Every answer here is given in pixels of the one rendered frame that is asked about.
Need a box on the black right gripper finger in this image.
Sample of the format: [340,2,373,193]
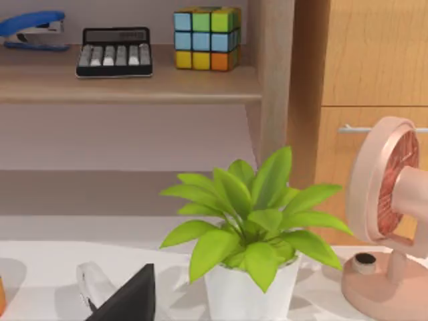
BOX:
[85,263,157,321]

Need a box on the green plant in white pot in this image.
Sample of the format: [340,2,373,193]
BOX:
[158,145,354,321]

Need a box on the wooden open shelf unit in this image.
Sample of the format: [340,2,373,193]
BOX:
[0,0,296,242]

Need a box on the black calculator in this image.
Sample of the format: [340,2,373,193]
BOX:
[75,26,154,79]

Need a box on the wooden drawer front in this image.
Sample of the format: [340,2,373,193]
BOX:
[314,106,428,247]

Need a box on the pink desk fan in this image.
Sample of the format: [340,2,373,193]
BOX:
[340,116,428,321]

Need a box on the colourful puzzle cube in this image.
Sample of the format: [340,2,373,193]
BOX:
[173,6,242,72]

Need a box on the blue stapler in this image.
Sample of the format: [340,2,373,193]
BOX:
[0,10,71,52]

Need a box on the wooden cupboard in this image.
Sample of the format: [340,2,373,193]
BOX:
[286,0,428,247]

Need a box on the long metal handle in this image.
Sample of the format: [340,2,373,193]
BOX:
[337,124,428,135]

